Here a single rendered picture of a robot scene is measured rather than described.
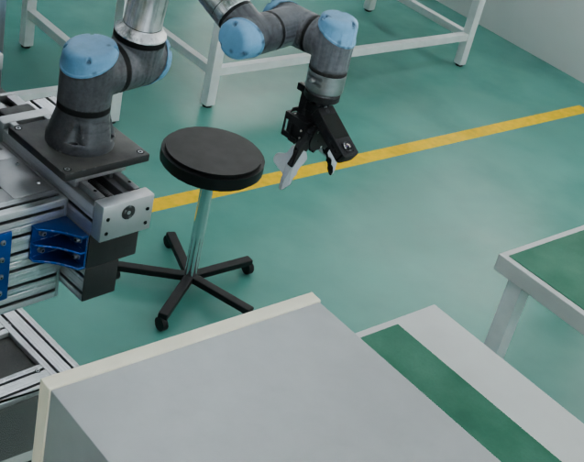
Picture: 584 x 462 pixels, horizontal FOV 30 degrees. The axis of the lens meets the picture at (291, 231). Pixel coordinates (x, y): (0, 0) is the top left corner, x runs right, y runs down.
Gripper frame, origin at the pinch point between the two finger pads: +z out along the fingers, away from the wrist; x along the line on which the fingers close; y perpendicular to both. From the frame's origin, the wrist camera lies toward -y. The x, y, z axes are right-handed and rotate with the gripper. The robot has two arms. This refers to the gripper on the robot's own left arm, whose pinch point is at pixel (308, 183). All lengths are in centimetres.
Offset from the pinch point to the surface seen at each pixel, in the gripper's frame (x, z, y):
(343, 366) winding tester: 53, -16, -56
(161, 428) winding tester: 81, -16, -53
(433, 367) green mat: -27, 40, -26
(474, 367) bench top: -36, 40, -31
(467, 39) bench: -344, 99, 191
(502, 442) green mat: -21, 40, -50
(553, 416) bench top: -39, 40, -52
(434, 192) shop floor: -214, 115, 102
